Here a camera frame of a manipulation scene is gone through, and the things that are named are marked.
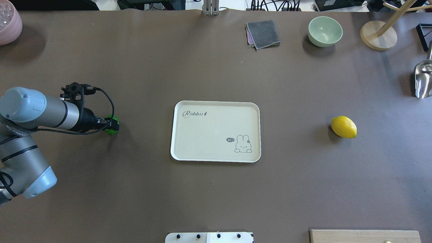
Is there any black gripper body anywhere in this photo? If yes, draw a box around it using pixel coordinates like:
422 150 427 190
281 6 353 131
80 108 106 133

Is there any green lime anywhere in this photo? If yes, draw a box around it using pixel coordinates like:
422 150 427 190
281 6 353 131
104 115 120 135

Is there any yellow lemon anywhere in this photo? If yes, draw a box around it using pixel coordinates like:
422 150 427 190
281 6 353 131
331 116 357 139

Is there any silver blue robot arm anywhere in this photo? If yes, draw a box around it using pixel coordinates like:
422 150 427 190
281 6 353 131
0 82 120 205

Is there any cream rabbit tray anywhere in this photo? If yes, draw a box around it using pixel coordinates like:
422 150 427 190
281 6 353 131
171 101 261 163

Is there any pink bowl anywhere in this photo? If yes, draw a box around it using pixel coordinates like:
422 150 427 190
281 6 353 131
0 0 23 46

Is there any grey folded cloth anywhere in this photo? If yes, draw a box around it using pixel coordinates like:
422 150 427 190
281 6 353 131
245 20 280 50

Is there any mint green bowl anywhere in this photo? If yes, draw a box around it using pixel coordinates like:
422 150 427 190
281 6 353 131
307 16 344 48

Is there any wooden cutting board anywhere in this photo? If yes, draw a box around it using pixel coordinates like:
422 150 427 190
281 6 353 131
310 229 421 243

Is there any wooden mug tree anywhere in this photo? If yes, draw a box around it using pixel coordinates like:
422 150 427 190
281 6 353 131
360 0 432 51

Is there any steel scoop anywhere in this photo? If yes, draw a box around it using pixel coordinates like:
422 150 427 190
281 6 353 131
414 41 432 99

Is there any black camera bracket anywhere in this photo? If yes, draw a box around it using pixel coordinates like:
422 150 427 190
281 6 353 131
60 82 92 110

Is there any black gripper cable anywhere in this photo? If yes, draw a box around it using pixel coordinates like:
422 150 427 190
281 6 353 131
0 86 115 198

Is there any aluminium frame post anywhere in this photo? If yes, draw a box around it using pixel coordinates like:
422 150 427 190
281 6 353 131
203 0 220 16

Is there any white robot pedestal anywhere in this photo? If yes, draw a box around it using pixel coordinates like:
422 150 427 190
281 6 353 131
165 231 254 243

